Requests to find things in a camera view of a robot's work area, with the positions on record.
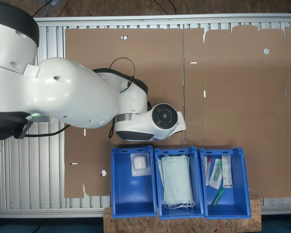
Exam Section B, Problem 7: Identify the clear cotton packet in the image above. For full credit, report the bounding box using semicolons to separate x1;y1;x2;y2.
130;152;152;177

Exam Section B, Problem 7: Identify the blue bin with cotton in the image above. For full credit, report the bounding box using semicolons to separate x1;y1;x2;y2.
111;145;158;218

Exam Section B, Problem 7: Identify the brown cardboard sheet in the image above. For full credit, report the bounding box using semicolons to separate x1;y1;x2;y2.
183;25;291;199
64;28;185;199

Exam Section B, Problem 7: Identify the stack of white face masks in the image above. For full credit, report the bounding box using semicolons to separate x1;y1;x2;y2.
158;154;195;210

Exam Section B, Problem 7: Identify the red-capped swab tube packet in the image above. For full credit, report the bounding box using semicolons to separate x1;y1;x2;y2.
203;156;213;186

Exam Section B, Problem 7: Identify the blue bin with masks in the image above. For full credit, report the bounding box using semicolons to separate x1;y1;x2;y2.
154;147;206;220

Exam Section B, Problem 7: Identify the green-printed clear packet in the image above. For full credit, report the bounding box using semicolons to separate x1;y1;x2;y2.
209;159;223;190

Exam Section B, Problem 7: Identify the white printed flat packet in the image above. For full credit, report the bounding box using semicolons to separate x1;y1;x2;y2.
222;155;233;189

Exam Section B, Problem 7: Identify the green tube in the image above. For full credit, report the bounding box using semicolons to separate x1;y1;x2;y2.
211;188;226;207

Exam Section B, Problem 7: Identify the blue bin with swab packets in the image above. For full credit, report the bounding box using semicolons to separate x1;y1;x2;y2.
199;147;252;220

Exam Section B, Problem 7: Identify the chipboard wooden block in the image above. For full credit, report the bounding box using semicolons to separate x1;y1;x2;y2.
103;196;262;233

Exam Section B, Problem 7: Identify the black floor cable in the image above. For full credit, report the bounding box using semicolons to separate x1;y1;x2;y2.
32;0;71;17
152;0;178;15

